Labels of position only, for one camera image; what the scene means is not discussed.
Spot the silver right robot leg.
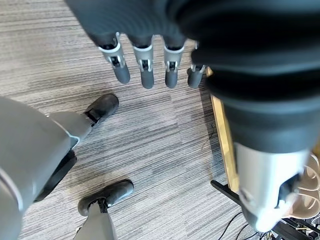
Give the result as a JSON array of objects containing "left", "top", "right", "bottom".
[{"left": 72, "top": 198, "right": 118, "bottom": 240}]

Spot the silver robot leg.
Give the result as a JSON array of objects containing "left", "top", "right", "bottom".
[
  {"left": 0, "top": 96, "right": 94, "bottom": 240},
  {"left": 72, "top": 198, "right": 118, "bottom": 240}
]

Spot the thin black wire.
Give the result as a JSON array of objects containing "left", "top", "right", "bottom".
[{"left": 200, "top": 122, "right": 216, "bottom": 151}]

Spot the beige slipper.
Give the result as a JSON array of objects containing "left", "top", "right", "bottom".
[{"left": 289, "top": 152, "right": 320, "bottom": 221}]

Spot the wooden shoe rack board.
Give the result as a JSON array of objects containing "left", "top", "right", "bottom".
[{"left": 206, "top": 66, "right": 241, "bottom": 194}]

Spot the black cable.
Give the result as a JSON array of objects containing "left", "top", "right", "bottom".
[{"left": 221, "top": 211, "right": 253, "bottom": 240}]

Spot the black metal rack frame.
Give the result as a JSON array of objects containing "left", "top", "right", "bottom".
[{"left": 210, "top": 179, "right": 320, "bottom": 240}]

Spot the dark left robot foot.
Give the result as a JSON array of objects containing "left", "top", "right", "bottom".
[{"left": 83, "top": 93, "right": 120, "bottom": 127}]

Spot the silver left robot leg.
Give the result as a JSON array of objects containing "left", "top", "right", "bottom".
[{"left": 0, "top": 96, "right": 94, "bottom": 240}]

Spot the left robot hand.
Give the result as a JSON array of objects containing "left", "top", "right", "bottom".
[{"left": 64, "top": 0, "right": 320, "bottom": 232}]

